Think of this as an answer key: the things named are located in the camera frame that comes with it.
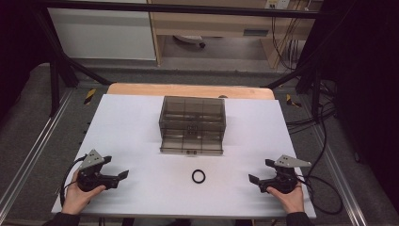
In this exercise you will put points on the black metal frame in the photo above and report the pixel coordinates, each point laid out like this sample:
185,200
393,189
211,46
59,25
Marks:
59,72

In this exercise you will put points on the person's left hand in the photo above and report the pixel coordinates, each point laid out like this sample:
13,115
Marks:
75,199

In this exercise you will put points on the white cabinet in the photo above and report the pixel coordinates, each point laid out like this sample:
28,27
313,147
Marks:
100,34

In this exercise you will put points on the grey translucent drawer cabinet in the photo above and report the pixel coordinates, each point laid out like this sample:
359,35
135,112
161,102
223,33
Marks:
191,109

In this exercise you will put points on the grey translucent drawer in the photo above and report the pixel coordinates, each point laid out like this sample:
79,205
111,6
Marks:
191,145

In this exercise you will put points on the wooden table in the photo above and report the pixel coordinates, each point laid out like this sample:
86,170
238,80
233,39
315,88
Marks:
188,90

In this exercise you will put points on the white chair base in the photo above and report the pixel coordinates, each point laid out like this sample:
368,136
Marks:
189,39

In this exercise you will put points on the light wooden desk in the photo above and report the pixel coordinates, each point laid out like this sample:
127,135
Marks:
213,25

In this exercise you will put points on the person's right hand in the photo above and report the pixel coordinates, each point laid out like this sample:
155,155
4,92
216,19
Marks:
292,201

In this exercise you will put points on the aluminium floor rail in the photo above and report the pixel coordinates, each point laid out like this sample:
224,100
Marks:
34,150
342,175

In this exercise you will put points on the white wall socket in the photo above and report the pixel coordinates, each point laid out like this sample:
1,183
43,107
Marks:
277,3

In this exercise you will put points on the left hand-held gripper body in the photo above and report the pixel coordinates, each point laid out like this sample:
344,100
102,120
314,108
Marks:
94,180

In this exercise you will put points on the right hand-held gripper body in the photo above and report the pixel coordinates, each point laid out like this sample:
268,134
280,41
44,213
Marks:
284,182

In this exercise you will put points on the yellow black tape strip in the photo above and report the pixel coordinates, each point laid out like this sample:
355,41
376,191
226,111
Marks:
89,96
292,101

